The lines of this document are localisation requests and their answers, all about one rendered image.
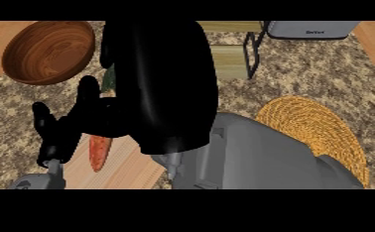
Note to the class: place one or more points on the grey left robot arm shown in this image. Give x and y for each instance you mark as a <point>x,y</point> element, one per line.
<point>35,181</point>

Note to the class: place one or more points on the grey toaster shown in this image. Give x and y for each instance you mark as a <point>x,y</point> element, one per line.
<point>312,27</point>

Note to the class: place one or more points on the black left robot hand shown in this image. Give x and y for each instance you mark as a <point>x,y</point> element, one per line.
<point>94,120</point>

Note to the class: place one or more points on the brown wooden bowl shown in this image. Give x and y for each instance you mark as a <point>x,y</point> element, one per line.
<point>49,52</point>

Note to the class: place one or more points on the orange carrot with green top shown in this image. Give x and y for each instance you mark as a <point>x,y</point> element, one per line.
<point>99,153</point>

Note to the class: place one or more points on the yellow woven round placemat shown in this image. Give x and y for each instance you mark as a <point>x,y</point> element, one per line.
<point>312,123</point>

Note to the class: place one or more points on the pale wooden cutting board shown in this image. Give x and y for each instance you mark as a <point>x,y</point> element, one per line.
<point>129,170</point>

